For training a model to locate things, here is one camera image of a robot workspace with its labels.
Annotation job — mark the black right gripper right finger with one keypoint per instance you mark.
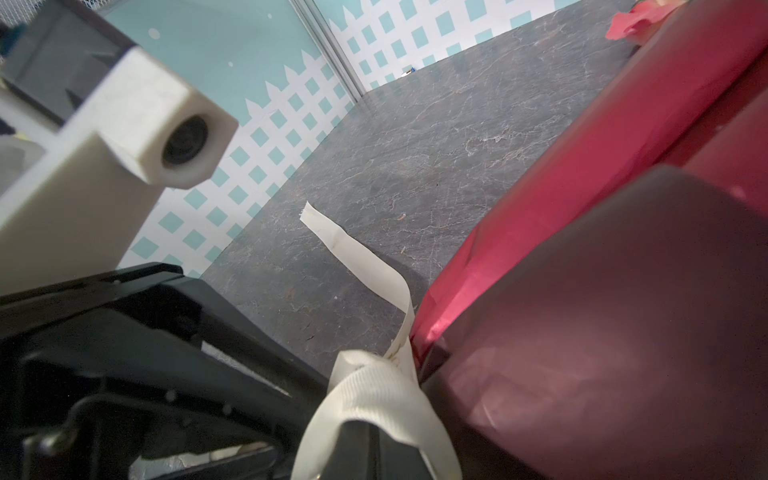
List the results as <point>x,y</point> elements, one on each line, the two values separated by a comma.
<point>398,461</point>

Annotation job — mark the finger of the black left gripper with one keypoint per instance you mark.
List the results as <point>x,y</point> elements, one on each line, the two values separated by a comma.
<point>145,363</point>

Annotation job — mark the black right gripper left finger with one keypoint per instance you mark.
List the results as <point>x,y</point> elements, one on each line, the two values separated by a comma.
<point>353,456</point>

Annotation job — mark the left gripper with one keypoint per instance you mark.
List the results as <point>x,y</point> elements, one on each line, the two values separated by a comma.
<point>55,53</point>

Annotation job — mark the cream ribbon strip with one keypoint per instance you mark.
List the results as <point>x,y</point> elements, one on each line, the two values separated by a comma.
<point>378,389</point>

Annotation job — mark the dark red wrapping paper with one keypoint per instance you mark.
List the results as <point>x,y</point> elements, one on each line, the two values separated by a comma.
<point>607,319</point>

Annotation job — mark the pink orange fake rose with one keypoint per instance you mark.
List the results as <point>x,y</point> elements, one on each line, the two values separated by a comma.
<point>642,21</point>

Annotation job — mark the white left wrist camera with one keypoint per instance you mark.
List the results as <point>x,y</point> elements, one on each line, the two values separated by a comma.
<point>76,210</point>

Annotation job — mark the aluminium corner frame post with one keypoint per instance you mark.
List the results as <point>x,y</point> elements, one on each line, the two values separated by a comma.
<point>317,27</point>

